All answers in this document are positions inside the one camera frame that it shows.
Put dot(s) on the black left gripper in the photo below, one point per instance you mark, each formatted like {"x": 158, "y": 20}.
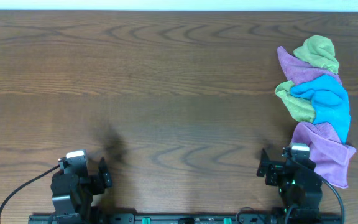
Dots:
{"x": 101, "y": 180}

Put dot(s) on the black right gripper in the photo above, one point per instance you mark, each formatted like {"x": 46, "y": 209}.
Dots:
{"x": 275, "y": 169}

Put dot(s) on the purple cloth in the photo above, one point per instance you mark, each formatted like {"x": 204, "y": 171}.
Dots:
{"x": 299, "y": 71}
{"x": 326, "y": 151}

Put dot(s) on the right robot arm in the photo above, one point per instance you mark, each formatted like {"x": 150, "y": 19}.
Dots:
{"x": 299, "y": 187}

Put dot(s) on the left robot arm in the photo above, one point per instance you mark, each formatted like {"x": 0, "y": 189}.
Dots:
{"x": 73, "y": 189}

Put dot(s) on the green cloth lower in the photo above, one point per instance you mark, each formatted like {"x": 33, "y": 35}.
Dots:
{"x": 300, "y": 109}

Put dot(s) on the green cloth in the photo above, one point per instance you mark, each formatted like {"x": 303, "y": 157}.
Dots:
{"x": 300, "y": 109}
{"x": 318, "y": 51}

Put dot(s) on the blue cloth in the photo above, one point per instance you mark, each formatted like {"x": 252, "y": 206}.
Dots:
{"x": 330, "y": 101}

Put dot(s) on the green cloth top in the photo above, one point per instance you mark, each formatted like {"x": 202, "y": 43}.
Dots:
{"x": 318, "y": 51}

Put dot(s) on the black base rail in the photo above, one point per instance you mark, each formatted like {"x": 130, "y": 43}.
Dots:
{"x": 128, "y": 218}

